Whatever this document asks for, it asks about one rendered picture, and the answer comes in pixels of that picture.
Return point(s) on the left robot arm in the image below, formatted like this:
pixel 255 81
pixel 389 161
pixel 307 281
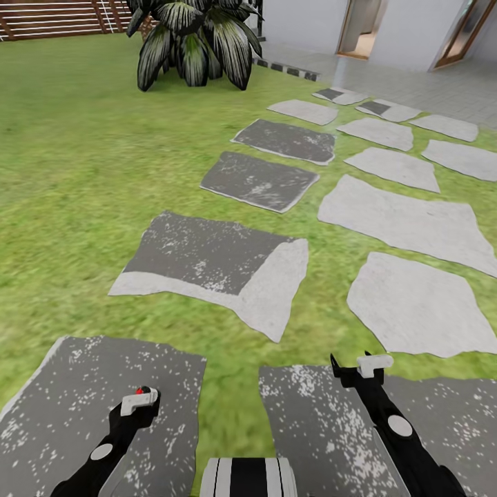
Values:
pixel 106 465

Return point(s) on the door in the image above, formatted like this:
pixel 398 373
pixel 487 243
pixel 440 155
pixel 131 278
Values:
pixel 465 30

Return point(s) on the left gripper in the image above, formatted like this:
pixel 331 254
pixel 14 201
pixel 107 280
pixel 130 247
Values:
pixel 141 418

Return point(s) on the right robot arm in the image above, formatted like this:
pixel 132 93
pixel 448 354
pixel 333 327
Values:
pixel 412 467

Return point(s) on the bush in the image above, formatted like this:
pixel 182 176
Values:
pixel 146 27
pixel 201 38

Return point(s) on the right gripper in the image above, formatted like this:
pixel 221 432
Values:
pixel 350 377

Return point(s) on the fixed window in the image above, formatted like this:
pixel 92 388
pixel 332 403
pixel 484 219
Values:
pixel 361 27

